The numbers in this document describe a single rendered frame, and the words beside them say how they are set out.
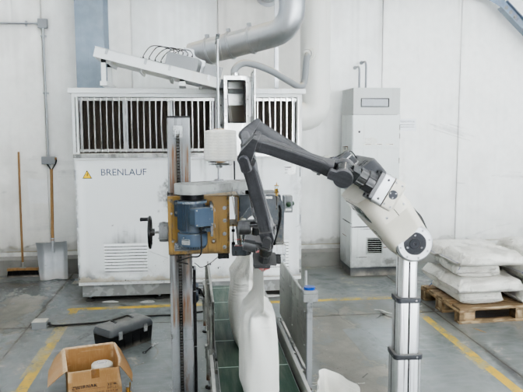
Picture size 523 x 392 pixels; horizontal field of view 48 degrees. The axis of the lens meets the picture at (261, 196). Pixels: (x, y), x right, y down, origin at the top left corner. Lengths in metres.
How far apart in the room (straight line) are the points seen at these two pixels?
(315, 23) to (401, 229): 4.12
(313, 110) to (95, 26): 2.52
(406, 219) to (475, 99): 5.56
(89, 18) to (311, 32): 2.38
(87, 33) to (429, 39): 4.03
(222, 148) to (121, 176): 3.06
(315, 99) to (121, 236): 2.42
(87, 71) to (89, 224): 1.77
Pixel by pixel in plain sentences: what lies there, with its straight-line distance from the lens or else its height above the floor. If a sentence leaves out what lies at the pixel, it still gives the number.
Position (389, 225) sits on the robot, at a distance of 2.48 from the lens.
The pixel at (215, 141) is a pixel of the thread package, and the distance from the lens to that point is 2.95.
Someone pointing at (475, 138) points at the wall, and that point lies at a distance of 7.99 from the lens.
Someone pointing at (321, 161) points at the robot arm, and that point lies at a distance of 2.27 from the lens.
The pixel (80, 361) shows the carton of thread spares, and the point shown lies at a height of 0.14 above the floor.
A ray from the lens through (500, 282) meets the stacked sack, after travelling 5.64.
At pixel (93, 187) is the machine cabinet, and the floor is 1.15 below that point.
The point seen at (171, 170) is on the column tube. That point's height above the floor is 1.47.
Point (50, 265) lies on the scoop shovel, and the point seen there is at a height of 0.16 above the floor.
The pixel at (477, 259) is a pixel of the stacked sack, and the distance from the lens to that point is 5.48.
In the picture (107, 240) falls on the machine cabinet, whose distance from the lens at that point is 6.02.
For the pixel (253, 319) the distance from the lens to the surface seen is 2.82.
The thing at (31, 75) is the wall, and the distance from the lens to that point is 7.42.
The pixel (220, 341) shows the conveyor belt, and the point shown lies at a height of 0.38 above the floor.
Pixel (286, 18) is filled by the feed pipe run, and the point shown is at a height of 2.67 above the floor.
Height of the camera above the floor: 1.68
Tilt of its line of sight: 6 degrees down
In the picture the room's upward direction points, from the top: straight up
